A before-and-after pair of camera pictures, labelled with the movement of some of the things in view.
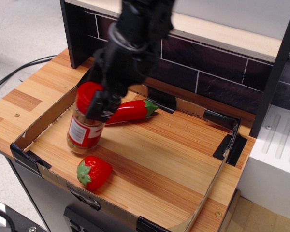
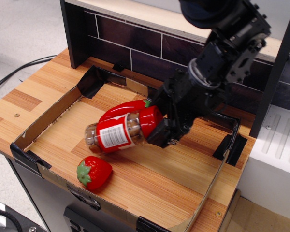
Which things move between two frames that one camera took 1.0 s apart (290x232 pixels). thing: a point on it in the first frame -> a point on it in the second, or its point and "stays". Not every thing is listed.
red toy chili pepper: x=132 y=110 stays
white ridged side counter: x=272 y=174 stays
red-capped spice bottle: x=84 y=133 -> x=123 y=131
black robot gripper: x=131 y=54 -> x=184 y=97
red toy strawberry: x=93 y=172 stays
